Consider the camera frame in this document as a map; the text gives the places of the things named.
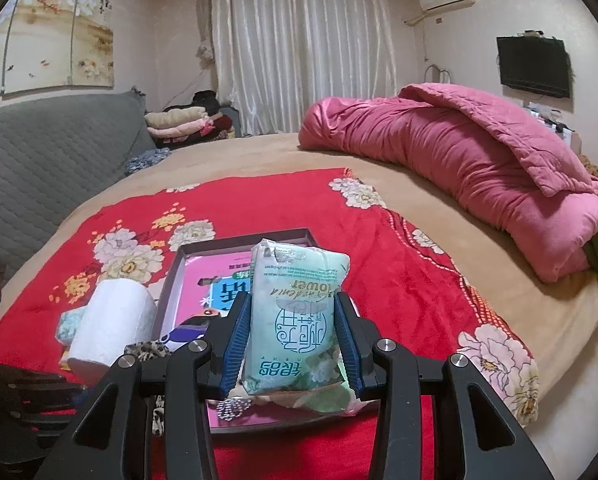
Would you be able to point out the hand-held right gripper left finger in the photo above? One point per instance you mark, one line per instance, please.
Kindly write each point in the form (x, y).
(234, 345)

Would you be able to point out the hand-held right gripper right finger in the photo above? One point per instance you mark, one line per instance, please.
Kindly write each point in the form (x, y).
(346, 345)

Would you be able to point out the purple white packet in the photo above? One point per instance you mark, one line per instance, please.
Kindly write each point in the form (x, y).
(194, 332)

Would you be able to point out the mint green tissue packet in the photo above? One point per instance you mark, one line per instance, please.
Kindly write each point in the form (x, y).
(294, 320)

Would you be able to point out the leopard print scrunchie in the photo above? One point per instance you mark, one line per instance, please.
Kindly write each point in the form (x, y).
(144, 347)

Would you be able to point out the brown tray with pink print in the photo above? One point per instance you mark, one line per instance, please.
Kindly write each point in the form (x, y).
(289, 235)

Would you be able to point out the red floral blanket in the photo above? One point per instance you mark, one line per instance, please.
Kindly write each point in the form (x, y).
(404, 270)

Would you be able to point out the teal patterned tissue packet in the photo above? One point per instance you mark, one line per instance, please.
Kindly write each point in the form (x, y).
(71, 325)

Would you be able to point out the white paper roll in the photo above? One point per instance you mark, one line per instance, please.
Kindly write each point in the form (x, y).
(109, 325)

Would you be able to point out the beige bed sheet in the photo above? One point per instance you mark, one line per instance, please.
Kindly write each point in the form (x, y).
(279, 155)

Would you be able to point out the blue white patterned cloth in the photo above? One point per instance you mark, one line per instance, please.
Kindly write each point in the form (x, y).
(146, 160)

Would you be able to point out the pink folded cloth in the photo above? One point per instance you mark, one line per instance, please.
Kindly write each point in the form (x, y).
(179, 133)

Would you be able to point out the pink quilt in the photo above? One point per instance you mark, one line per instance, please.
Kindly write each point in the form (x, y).
(454, 150)

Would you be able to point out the beige folded blanket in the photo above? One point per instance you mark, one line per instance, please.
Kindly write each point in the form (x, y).
(174, 116)

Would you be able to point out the dark clothes pile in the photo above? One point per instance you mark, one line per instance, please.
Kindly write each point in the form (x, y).
(214, 105)

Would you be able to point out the grey quilted headboard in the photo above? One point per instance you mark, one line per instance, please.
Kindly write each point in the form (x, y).
(54, 160)

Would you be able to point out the white artificial flowers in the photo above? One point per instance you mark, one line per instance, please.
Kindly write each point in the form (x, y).
(205, 54)

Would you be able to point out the white curtain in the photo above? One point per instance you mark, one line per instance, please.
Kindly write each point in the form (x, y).
(304, 50)

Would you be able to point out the white side cabinet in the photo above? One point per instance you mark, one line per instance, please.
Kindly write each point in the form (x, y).
(551, 122)

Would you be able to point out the black television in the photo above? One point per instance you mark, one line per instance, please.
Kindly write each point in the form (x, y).
(531, 67)

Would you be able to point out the white metal tube frame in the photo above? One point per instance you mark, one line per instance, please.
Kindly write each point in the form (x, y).
(436, 71)

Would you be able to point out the floral wall painting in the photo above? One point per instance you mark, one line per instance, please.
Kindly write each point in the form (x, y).
(54, 35)

